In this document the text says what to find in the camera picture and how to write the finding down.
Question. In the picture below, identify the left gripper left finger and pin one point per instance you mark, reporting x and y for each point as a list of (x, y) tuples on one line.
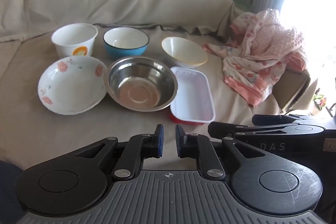
[(136, 150)]

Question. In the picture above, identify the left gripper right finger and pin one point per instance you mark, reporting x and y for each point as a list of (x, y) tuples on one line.
[(200, 148)]

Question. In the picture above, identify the white plastic tray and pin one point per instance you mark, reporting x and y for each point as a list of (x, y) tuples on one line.
[(193, 104)]

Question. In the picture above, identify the stainless steel bowl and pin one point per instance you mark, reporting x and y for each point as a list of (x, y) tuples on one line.
[(142, 84)]

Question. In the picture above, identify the white bowl yellow rim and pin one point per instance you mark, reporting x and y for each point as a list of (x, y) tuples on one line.
[(183, 52)]

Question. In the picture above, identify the floral white plate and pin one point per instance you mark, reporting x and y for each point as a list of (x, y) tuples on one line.
[(72, 85)]

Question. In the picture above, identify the blue enamel bowl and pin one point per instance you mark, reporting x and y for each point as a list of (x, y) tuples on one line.
[(125, 41)]

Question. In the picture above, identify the white paper cup bowl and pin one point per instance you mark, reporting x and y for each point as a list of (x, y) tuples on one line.
[(75, 40)]

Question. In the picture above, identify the pink floral blanket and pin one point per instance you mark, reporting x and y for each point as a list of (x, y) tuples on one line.
[(257, 54)]

